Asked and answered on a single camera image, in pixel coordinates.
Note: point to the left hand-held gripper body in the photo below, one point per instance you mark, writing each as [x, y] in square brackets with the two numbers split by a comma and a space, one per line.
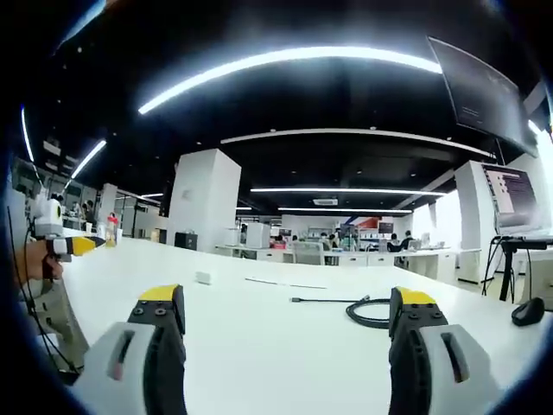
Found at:
[51, 225]

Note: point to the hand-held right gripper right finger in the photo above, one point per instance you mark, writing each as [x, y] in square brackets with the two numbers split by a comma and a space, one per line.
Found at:
[436, 354]

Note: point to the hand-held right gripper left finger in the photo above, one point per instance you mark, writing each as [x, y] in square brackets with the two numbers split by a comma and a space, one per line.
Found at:
[129, 346]

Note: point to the white charger adapter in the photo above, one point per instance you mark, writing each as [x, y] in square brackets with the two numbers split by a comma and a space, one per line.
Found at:
[204, 277]

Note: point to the white desk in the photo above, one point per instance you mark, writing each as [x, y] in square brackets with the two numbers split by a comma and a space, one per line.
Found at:
[276, 328]

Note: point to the person's left hand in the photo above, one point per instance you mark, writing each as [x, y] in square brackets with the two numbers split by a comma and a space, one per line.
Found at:
[38, 263]

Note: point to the yellow drink bottle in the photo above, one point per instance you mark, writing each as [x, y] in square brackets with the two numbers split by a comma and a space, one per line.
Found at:
[111, 231]

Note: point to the black box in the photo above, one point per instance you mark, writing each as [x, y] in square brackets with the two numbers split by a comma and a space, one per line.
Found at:
[186, 240]

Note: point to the black computer mouse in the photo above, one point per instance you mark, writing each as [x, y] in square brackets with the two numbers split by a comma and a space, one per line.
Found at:
[528, 311]

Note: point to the black laptop stand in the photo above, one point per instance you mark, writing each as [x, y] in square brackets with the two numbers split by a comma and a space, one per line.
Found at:
[510, 263]

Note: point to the row of white office desks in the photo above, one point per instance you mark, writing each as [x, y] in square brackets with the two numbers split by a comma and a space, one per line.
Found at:
[345, 257]

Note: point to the white office chair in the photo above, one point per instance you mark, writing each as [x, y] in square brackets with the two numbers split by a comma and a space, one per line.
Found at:
[307, 252]

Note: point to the open laptop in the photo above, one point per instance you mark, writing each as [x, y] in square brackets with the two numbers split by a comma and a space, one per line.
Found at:
[516, 207]

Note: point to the thin white strip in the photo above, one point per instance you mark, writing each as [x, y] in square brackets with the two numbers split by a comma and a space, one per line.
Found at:
[285, 283]

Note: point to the hanging dark monitor screen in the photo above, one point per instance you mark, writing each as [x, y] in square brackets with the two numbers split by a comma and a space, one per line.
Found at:
[484, 93]

